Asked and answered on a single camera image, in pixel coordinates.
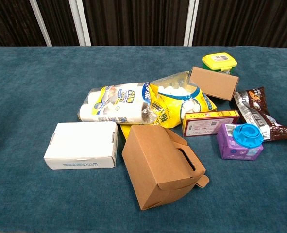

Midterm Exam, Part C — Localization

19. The yellow lidded green container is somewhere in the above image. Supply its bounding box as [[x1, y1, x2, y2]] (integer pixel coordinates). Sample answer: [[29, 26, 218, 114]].
[[202, 52, 238, 75]]

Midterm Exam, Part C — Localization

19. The purple box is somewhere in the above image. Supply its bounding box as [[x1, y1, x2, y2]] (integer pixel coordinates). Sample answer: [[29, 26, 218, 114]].
[[216, 123, 264, 161]]

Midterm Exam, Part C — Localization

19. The teal table cloth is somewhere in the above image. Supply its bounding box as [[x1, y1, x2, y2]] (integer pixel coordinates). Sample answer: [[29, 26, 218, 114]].
[[0, 46, 287, 233]]

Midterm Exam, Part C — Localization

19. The white frame post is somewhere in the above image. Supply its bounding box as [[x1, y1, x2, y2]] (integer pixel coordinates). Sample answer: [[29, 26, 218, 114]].
[[68, 0, 92, 47], [183, 0, 199, 47], [29, 0, 53, 47]]

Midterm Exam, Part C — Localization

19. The yellow bag of white balls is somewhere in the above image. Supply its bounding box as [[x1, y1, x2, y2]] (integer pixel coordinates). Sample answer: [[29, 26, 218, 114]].
[[120, 70, 218, 140]]

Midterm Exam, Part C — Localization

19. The brown chocolate snack bag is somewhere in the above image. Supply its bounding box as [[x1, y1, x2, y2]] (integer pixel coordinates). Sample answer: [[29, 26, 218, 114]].
[[233, 86, 287, 142]]

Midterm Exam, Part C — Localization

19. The small brown cardboard box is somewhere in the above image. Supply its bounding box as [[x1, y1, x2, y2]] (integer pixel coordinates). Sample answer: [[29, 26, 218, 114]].
[[189, 66, 240, 101]]

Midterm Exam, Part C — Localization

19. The yellow red packet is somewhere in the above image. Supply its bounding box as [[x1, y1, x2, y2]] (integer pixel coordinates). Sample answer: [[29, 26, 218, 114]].
[[182, 109, 240, 137]]

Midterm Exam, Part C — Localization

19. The dark pleated curtain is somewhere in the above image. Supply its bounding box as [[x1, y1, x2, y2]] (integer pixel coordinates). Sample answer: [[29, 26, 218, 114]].
[[0, 0, 287, 49]]

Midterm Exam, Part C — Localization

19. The white tissue pack blue print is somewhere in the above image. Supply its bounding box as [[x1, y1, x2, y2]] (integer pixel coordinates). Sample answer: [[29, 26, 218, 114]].
[[78, 82, 158, 125]]

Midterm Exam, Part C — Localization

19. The blue small object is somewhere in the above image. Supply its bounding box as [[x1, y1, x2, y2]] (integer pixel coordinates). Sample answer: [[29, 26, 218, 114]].
[[232, 123, 264, 149]]

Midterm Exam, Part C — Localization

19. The kraft gable box with handle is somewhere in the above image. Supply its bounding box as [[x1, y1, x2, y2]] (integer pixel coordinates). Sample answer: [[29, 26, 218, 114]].
[[121, 125, 210, 211]]

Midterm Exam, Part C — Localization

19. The white cardboard box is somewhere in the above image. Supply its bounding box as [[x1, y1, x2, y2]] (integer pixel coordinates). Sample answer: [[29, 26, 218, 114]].
[[43, 121, 119, 170]]

